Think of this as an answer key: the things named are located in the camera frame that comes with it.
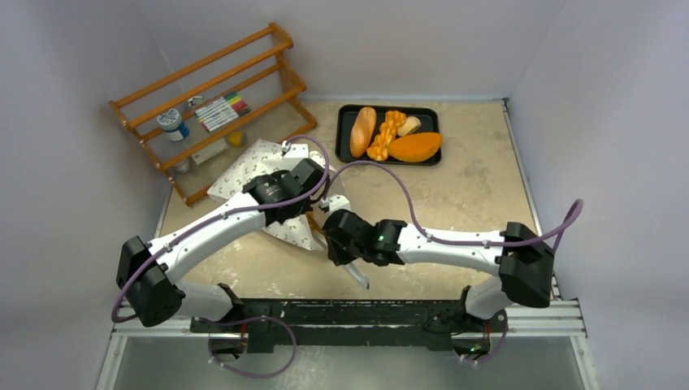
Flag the pack of coloured markers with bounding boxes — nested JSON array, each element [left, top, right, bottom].
[[194, 91, 251, 132]]

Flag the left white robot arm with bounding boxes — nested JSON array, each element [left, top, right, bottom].
[[110, 158, 329, 332]]

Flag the long fake bread loaf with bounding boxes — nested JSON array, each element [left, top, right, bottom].
[[349, 106, 377, 158]]

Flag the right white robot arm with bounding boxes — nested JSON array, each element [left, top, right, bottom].
[[322, 210, 554, 331]]

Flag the patterned white paper bag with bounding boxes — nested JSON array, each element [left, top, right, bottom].
[[207, 139, 325, 251]]

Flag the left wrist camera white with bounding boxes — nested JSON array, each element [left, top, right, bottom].
[[279, 143, 310, 171]]

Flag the yellow grey eraser block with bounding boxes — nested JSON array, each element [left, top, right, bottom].
[[227, 131, 247, 147]]

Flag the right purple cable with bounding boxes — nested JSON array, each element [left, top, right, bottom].
[[322, 160, 585, 254]]

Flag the round fake bread roll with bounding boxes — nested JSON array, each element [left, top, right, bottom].
[[388, 132, 443, 163]]

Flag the small white box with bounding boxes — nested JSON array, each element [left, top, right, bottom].
[[191, 138, 228, 165]]

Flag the braided fake bread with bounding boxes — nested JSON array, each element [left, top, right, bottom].
[[366, 110, 407, 162]]

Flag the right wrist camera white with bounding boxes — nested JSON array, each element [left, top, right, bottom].
[[318, 194, 351, 213]]

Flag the black plastic tray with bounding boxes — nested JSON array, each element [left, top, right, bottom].
[[334, 104, 442, 167]]

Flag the purple cable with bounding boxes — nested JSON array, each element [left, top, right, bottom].
[[110, 135, 332, 324], [322, 160, 585, 254]]

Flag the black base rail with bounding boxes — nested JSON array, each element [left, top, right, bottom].
[[181, 285, 512, 356]]

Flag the seeded fake bread bun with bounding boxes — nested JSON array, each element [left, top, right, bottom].
[[397, 116, 421, 137]]

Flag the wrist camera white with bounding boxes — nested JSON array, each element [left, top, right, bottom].
[[279, 143, 310, 171], [318, 194, 351, 213]]

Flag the orange wooden rack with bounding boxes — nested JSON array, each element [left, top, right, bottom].
[[108, 22, 318, 206]]

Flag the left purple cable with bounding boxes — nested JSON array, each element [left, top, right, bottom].
[[110, 135, 332, 324]]

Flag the blue lid jar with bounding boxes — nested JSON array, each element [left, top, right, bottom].
[[156, 108, 189, 142]]

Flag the aluminium frame rail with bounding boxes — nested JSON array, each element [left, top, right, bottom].
[[112, 301, 587, 338]]

